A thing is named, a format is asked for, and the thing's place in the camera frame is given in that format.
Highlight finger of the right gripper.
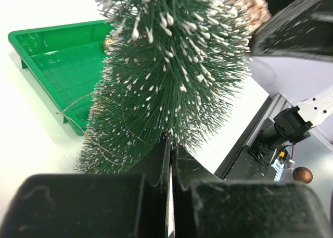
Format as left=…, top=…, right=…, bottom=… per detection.
left=249, top=0, right=332, bottom=61

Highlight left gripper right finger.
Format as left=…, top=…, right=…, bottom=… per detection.
left=171, top=147, right=328, bottom=237

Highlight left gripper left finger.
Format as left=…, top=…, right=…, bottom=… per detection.
left=1, top=139, right=171, bottom=237

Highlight frosted pine cone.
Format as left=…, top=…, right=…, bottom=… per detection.
left=224, top=0, right=272, bottom=35

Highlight brown bauble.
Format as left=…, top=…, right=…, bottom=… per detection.
left=292, top=167, right=313, bottom=184

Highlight fairy light wire string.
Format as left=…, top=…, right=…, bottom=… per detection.
left=55, top=93, right=146, bottom=166

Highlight small green christmas tree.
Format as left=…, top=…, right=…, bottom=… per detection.
left=75, top=0, right=251, bottom=174

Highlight green plastic tray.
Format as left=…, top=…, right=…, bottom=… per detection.
left=8, top=20, right=113, bottom=136

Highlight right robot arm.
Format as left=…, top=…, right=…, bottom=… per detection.
left=248, top=0, right=332, bottom=163

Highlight gold glitter bauble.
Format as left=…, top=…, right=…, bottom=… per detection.
left=103, top=39, right=114, bottom=51

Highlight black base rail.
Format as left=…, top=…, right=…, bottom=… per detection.
left=214, top=93, right=291, bottom=181

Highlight white cable duct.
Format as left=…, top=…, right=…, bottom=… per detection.
left=272, top=159, right=286, bottom=182

